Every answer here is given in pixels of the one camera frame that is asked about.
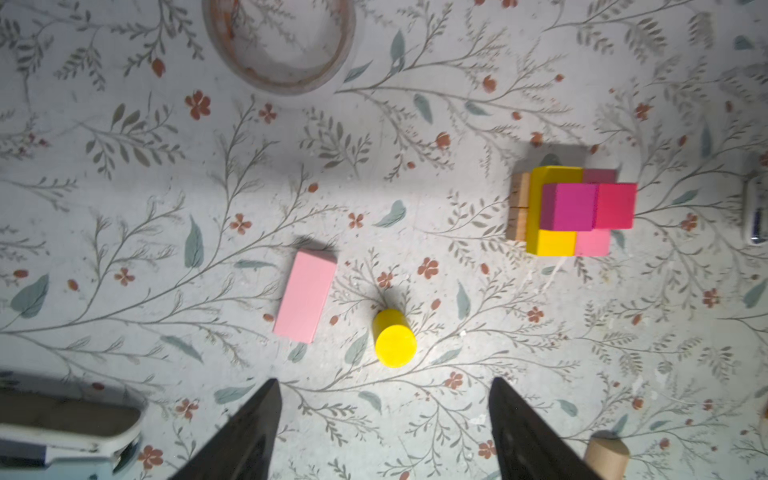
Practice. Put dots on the white mini stapler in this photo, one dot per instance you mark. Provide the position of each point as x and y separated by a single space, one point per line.
754 213

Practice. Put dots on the light pink rectangular block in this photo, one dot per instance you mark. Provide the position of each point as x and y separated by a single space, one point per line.
306 293

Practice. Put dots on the plain wood rectangular block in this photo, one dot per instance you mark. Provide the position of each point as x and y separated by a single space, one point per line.
520 190

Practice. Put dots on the yellow rectangular block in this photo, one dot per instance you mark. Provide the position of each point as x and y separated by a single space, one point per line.
545 243

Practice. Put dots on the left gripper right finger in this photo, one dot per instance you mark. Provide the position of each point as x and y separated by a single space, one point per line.
527 448

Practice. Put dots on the light blue stapler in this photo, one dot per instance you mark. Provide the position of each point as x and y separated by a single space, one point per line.
53 437

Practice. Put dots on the roll of clear tape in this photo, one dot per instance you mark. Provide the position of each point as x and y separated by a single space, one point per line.
293 51

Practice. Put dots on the yellow cylinder block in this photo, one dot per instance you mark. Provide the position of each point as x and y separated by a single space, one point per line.
395 343

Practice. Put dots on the magenta square block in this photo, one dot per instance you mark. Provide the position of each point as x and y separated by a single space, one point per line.
615 206

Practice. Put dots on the small magenta cube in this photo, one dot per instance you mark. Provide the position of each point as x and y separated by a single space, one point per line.
568 207

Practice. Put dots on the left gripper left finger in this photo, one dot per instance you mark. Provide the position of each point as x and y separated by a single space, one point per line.
243 448

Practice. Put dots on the plain wood cylinder block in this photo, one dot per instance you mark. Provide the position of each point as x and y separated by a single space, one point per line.
607 457

